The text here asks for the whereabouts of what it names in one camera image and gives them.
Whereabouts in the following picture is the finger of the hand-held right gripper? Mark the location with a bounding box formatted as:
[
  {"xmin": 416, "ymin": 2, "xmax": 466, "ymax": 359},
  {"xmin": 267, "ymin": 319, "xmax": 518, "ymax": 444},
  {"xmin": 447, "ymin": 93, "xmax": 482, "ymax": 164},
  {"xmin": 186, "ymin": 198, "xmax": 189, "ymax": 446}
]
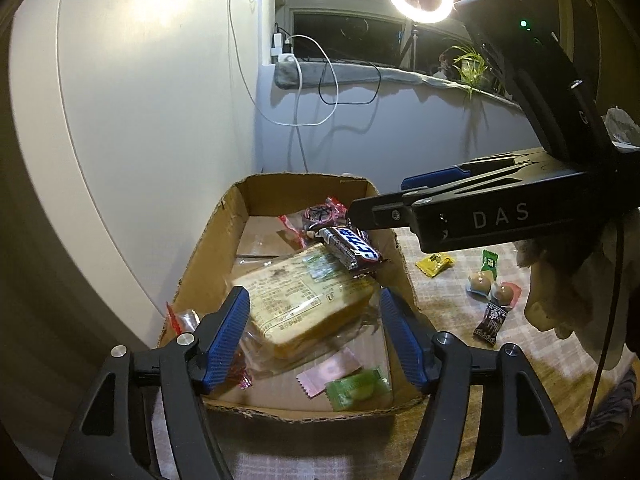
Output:
[
  {"xmin": 400, "ymin": 152, "xmax": 551, "ymax": 192},
  {"xmin": 349, "ymin": 186, "xmax": 431, "ymax": 233}
]

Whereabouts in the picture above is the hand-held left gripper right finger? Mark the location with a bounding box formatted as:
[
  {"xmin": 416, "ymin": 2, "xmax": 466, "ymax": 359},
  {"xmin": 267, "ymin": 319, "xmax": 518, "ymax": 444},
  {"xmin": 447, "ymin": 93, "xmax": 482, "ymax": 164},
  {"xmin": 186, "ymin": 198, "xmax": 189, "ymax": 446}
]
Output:
[{"xmin": 378, "ymin": 287, "xmax": 578, "ymax": 480}]

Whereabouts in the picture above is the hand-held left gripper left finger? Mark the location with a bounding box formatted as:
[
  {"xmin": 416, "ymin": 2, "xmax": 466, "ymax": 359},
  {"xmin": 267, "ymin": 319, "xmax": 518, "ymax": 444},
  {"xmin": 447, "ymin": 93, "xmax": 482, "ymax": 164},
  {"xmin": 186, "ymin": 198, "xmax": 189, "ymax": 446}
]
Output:
[{"xmin": 52, "ymin": 286, "xmax": 251, "ymax": 480}]

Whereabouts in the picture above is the small red foil wrapper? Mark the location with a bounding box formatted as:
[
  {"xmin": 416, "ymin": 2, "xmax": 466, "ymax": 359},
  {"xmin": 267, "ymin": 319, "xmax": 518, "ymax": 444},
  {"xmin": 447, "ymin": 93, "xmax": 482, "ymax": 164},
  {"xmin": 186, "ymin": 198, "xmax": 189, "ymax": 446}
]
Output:
[{"xmin": 227, "ymin": 357, "xmax": 257, "ymax": 392}]

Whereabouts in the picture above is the Snickers bar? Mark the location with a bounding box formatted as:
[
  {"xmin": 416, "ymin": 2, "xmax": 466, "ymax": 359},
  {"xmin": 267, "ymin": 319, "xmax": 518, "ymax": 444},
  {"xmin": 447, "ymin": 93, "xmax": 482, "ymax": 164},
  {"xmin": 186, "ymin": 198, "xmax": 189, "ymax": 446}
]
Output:
[{"xmin": 319, "ymin": 226, "xmax": 387, "ymax": 277}]

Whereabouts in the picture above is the red-topped bag of dark snacks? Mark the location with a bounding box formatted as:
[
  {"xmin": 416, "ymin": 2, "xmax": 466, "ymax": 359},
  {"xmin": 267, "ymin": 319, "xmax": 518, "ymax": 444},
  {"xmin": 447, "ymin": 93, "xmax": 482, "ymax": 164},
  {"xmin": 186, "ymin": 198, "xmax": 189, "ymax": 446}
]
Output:
[{"xmin": 278, "ymin": 197, "xmax": 352, "ymax": 242}]

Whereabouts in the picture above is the bread loaf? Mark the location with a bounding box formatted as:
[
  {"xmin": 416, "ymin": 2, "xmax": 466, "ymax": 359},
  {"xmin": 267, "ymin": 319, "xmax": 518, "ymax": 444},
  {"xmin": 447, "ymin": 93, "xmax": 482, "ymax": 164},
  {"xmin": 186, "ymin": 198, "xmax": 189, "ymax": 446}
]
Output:
[{"xmin": 231, "ymin": 244, "xmax": 382, "ymax": 362}]

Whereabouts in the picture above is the pink wafer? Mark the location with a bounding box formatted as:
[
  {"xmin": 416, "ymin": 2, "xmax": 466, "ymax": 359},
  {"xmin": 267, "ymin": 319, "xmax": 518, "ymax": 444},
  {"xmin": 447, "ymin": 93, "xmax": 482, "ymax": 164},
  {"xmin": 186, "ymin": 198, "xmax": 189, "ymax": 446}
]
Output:
[{"xmin": 295, "ymin": 347, "xmax": 362, "ymax": 397}]

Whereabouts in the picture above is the brown cardboard box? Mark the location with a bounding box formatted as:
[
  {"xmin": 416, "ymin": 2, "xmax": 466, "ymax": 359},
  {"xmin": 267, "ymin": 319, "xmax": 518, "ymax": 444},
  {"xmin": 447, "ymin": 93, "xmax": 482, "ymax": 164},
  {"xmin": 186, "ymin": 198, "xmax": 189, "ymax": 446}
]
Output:
[{"xmin": 156, "ymin": 172, "xmax": 432, "ymax": 422}]

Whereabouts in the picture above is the person's right hand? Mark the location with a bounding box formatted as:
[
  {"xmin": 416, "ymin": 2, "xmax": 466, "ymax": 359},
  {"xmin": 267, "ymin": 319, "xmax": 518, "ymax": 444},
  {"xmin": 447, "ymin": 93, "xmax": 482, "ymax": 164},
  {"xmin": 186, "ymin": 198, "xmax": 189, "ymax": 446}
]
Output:
[{"xmin": 515, "ymin": 207, "xmax": 640, "ymax": 373}]

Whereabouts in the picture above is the yellow wrapped candy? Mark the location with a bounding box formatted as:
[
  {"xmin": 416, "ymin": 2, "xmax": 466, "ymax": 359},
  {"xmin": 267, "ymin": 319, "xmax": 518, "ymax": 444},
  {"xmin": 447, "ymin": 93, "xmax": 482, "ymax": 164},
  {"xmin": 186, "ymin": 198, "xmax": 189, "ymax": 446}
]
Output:
[{"xmin": 415, "ymin": 252, "xmax": 456, "ymax": 279}]

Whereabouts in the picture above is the small dark chocolate bar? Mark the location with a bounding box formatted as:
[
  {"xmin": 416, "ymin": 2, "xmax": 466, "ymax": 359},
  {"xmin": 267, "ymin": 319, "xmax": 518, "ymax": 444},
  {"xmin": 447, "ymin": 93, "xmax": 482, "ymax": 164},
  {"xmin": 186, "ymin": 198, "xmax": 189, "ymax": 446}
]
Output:
[{"xmin": 473, "ymin": 302, "xmax": 507, "ymax": 347}]

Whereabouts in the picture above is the potted spider plant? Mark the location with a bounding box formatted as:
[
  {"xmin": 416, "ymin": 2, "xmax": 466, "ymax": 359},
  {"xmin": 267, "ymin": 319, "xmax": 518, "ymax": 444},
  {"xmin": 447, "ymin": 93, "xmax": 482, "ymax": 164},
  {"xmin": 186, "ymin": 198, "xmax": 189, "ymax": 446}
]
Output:
[{"xmin": 439, "ymin": 42, "xmax": 502, "ymax": 104}]

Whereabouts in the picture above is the round brown jelly candy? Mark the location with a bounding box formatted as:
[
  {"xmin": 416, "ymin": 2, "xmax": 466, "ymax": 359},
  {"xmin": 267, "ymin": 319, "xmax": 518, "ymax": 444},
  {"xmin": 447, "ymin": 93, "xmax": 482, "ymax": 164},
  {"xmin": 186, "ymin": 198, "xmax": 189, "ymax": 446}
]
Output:
[{"xmin": 464, "ymin": 269, "xmax": 494, "ymax": 297}]

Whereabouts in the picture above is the green and white wrapped candy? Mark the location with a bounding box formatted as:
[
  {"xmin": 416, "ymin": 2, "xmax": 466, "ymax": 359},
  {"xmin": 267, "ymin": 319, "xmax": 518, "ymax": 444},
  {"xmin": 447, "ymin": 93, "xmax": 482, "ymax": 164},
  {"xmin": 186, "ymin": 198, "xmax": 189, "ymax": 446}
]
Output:
[{"xmin": 480, "ymin": 248, "xmax": 501, "ymax": 279}]

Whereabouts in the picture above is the round pink jelly candy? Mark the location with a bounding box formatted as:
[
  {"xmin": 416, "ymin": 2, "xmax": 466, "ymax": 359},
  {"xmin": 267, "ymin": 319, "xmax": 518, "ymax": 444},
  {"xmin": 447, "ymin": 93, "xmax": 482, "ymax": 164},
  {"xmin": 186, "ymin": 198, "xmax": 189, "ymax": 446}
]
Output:
[{"xmin": 487, "ymin": 280, "xmax": 524, "ymax": 307}]

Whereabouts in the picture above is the black tripod stand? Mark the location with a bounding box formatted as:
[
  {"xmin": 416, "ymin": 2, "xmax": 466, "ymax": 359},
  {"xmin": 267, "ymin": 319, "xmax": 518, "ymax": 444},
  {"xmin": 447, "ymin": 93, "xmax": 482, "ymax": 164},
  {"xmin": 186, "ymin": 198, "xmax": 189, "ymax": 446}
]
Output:
[{"xmin": 399, "ymin": 21, "xmax": 422, "ymax": 69}]

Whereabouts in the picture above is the grey windowsill cloth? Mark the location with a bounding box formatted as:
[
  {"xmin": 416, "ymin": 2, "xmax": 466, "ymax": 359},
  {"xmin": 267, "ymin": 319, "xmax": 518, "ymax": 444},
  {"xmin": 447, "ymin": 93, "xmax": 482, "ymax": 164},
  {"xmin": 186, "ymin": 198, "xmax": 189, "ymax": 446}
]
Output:
[{"xmin": 272, "ymin": 56, "xmax": 524, "ymax": 109}]

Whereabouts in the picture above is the window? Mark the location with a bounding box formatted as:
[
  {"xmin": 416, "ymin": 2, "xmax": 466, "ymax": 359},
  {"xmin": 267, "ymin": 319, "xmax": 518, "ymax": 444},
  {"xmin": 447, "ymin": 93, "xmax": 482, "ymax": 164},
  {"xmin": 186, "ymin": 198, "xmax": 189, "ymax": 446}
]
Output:
[{"xmin": 272, "ymin": 0, "xmax": 571, "ymax": 73}]

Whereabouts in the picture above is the white power strip with chargers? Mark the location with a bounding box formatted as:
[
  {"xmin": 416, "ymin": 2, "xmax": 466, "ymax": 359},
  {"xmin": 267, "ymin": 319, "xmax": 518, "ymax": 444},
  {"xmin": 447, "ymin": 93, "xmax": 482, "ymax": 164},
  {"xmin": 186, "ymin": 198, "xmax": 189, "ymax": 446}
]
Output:
[{"xmin": 269, "ymin": 29, "xmax": 297, "ymax": 65}]

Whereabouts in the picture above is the striped cloth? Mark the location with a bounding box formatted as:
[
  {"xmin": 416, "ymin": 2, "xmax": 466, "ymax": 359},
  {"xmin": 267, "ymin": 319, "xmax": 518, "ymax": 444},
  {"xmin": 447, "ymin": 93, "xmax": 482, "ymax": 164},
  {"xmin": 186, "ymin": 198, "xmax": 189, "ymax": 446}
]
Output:
[{"xmin": 570, "ymin": 360, "xmax": 640, "ymax": 463}]

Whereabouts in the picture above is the white wardrobe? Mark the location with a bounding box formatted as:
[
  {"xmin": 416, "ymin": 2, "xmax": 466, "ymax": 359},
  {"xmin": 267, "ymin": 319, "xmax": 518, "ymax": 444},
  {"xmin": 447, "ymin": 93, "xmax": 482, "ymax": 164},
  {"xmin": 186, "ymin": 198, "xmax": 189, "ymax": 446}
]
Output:
[{"xmin": 7, "ymin": 0, "xmax": 263, "ymax": 351}]

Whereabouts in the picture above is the white cable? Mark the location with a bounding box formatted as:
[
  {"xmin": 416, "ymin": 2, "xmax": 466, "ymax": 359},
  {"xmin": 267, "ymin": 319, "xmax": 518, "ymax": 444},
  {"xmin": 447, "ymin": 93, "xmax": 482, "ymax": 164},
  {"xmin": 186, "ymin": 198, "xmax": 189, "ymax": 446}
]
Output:
[{"xmin": 227, "ymin": 0, "xmax": 342, "ymax": 173}]

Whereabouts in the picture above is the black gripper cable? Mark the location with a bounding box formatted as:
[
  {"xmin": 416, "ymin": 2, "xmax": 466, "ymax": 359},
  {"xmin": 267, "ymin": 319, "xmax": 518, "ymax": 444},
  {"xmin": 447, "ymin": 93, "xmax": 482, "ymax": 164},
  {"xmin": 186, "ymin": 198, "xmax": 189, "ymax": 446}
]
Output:
[{"xmin": 580, "ymin": 207, "xmax": 627, "ymax": 438}]

